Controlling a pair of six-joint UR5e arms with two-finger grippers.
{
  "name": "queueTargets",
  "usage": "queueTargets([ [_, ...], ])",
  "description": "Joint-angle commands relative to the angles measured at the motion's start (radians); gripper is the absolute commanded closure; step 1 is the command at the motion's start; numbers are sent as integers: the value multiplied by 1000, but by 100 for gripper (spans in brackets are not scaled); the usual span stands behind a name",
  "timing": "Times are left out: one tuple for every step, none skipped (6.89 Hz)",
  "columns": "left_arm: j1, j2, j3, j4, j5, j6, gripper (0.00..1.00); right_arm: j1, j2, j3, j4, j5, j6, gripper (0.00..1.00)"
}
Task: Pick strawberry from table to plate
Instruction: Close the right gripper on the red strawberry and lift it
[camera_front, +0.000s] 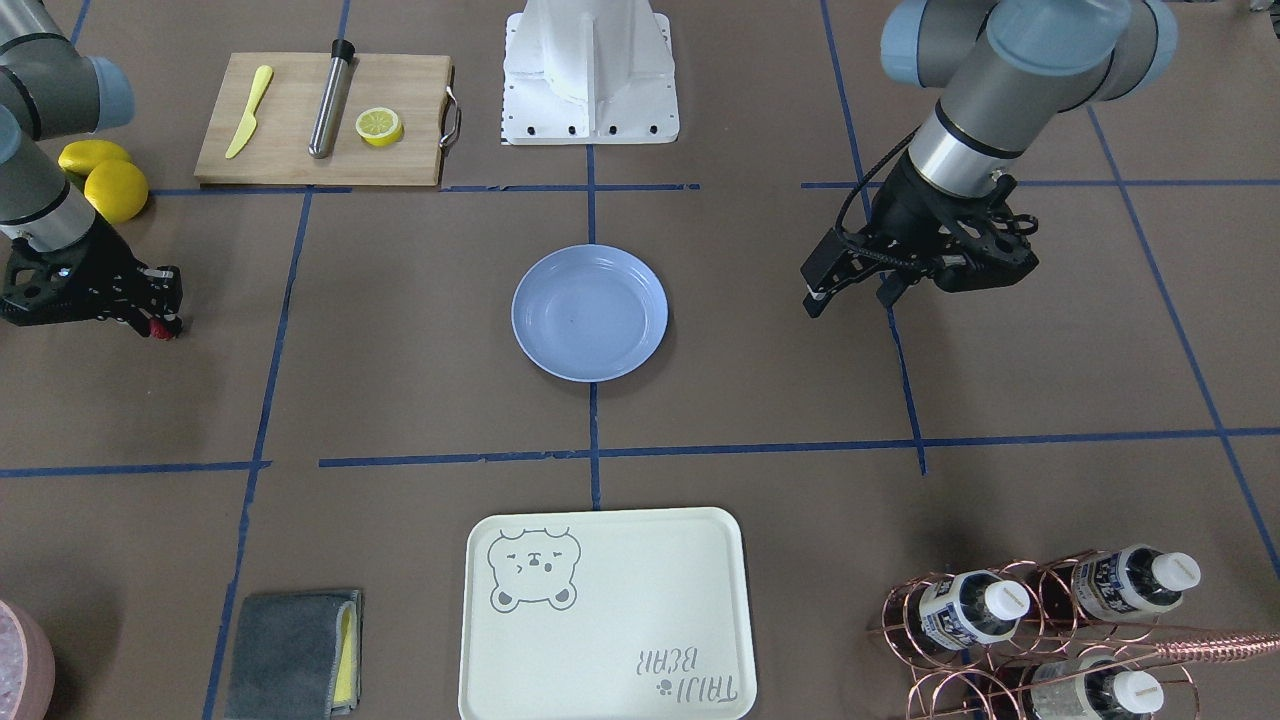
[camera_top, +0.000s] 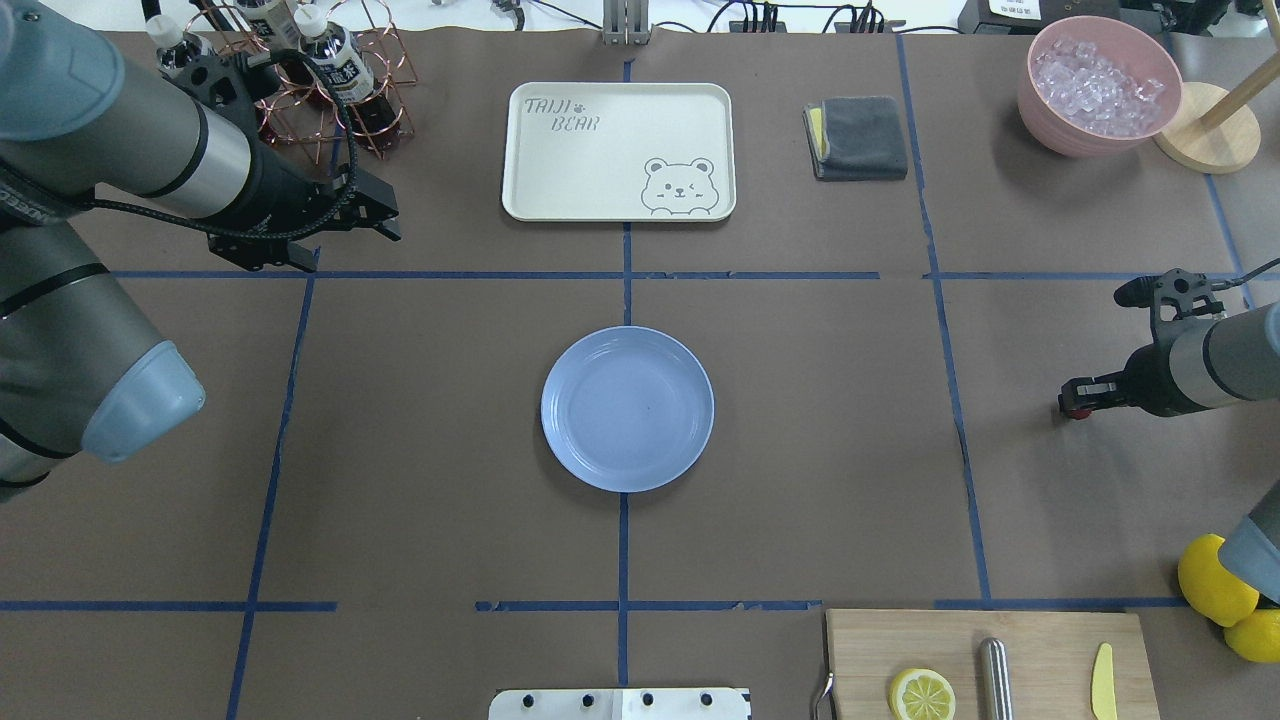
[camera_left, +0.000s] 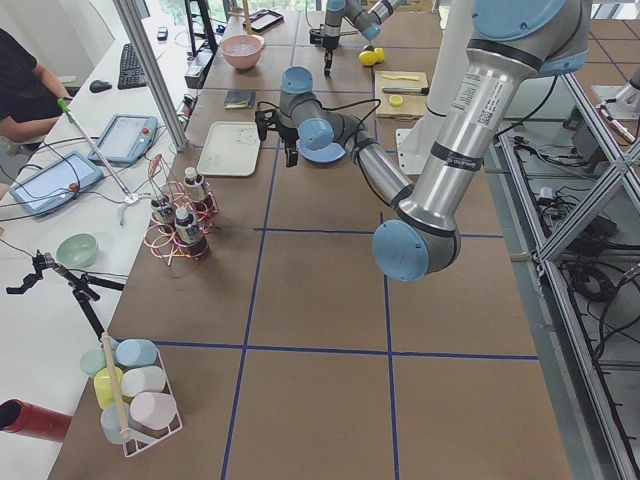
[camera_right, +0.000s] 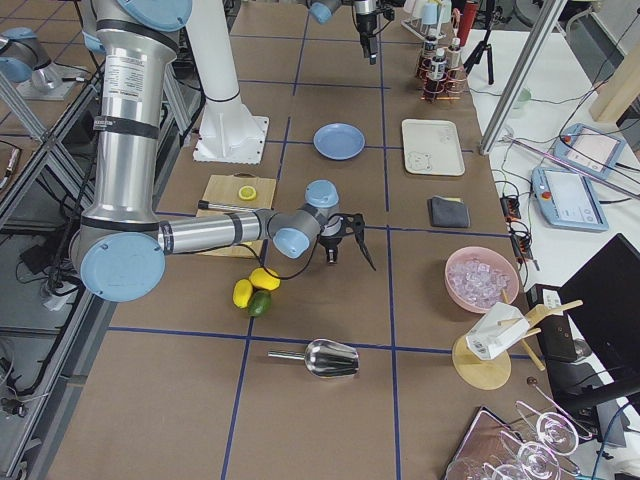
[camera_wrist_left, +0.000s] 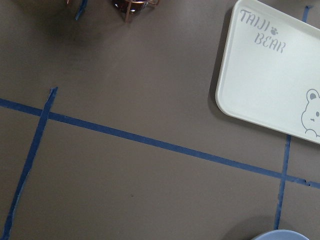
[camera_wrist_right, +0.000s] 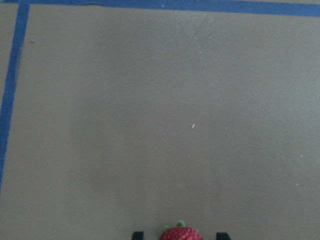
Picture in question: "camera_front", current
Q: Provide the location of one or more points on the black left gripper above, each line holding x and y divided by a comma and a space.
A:
908, 208

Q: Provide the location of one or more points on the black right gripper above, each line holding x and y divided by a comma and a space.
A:
103, 257

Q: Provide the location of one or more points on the red strawberry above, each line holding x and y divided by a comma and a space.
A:
157, 329

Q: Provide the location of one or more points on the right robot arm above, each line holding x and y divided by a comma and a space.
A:
49, 90

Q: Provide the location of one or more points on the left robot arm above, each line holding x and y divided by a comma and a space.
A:
1004, 70

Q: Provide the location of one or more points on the blue round plate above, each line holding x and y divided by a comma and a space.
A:
589, 313

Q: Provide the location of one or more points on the yellow lemon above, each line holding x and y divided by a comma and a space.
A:
81, 157
117, 189

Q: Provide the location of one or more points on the yellow plastic knife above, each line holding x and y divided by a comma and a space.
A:
248, 122

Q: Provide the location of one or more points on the half lemon slice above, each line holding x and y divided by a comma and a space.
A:
379, 127

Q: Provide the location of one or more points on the grey folded cloth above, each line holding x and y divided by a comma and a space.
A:
297, 655

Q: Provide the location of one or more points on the dark drink bottle front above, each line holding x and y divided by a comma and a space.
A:
975, 608

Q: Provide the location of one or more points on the dark drink bottle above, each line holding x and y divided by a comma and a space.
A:
1092, 688
1137, 582
975, 608

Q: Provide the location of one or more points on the pink bowl with ice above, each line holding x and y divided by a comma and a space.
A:
27, 665

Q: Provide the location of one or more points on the dark drink bottle middle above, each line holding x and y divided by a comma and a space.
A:
1137, 582

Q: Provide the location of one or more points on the cream bear tray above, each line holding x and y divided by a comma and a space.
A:
624, 614

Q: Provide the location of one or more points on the dark drink bottle back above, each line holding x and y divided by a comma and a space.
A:
1092, 688

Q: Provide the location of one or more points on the steel cylinder knife handle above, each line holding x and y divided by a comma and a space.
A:
333, 101

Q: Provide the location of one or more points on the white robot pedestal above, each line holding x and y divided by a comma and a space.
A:
588, 73

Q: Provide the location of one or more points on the copper wire bottle rack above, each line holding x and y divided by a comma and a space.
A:
975, 683

